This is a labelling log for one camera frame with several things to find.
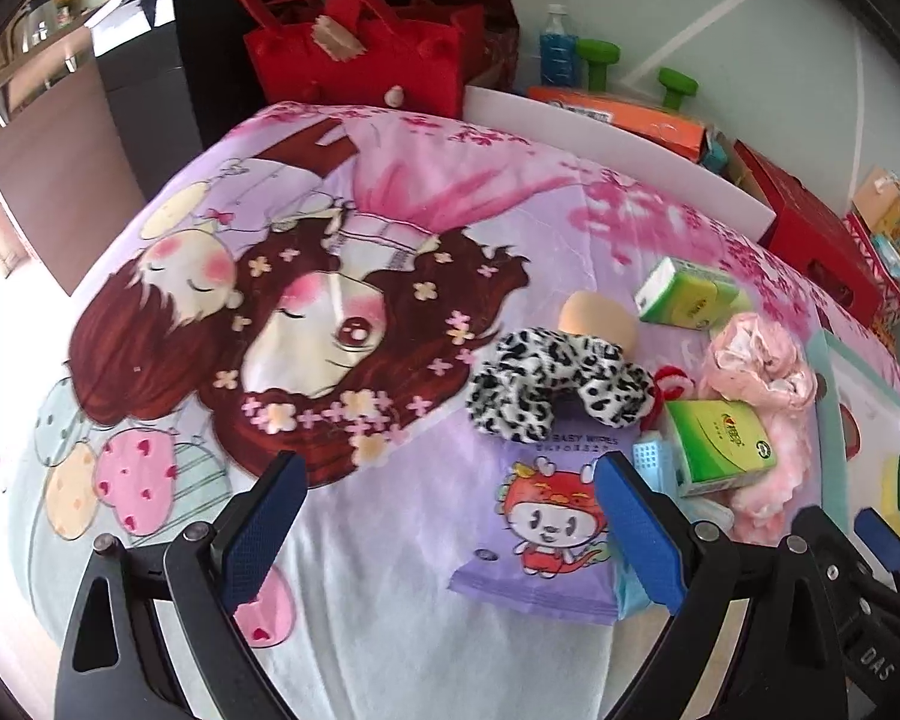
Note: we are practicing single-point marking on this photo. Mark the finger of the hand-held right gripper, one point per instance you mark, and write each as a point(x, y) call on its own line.
point(881, 540)

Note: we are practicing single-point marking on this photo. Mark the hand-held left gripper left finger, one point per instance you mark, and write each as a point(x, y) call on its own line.
point(262, 532)

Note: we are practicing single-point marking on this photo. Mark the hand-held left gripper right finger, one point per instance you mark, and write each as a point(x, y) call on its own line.
point(637, 532)

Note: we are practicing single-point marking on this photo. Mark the white tray with teal rim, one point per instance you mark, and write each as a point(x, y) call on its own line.
point(870, 390)

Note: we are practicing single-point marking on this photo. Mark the pink fluffy cloth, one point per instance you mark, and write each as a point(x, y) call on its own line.
point(765, 367)

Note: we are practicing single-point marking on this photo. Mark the purple wipes pack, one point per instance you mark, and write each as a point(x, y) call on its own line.
point(547, 540)

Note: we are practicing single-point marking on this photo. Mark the green tissue pack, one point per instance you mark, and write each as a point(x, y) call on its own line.
point(682, 300)
point(720, 442)

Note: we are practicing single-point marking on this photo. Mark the printed blanket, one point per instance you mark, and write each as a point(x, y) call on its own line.
point(390, 510)

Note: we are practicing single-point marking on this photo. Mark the red white ornament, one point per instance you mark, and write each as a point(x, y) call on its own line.
point(671, 382)

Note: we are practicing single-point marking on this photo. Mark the leopard print scrunchie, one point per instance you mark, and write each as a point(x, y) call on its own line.
point(540, 390)

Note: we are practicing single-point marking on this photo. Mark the beige egg sponge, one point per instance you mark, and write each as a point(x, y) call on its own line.
point(592, 315)

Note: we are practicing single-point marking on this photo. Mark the red patterned box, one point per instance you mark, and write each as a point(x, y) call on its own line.
point(889, 300)

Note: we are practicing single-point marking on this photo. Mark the light blue wipes pack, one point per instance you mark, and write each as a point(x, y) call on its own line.
point(889, 253)

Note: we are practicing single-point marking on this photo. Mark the large red gift box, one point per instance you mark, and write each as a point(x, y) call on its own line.
point(802, 232)

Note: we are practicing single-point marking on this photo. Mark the teal small box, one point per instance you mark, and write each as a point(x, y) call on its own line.
point(716, 150)

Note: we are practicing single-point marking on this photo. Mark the white foam board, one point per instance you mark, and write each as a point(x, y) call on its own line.
point(570, 127)

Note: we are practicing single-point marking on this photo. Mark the orange cardboard box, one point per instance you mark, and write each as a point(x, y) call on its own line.
point(630, 120)

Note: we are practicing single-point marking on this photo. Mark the brown wooden cabinet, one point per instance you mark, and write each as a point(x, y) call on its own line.
point(60, 165)

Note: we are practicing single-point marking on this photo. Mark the black cabinet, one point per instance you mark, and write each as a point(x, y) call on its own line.
point(165, 90)

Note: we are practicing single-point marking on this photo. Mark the green dumbbell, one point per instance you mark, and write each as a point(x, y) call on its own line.
point(676, 81)
point(598, 52)

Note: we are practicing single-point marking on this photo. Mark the red felt handbag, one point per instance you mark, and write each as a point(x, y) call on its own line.
point(330, 67)

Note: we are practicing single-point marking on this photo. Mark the blue liquid plastic bottle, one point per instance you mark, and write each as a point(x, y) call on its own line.
point(557, 52)

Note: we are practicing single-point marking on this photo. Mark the red open gift box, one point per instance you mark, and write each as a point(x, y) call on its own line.
point(487, 22)

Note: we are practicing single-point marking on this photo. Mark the glass kettle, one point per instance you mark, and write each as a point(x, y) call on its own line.
point(41, 24)

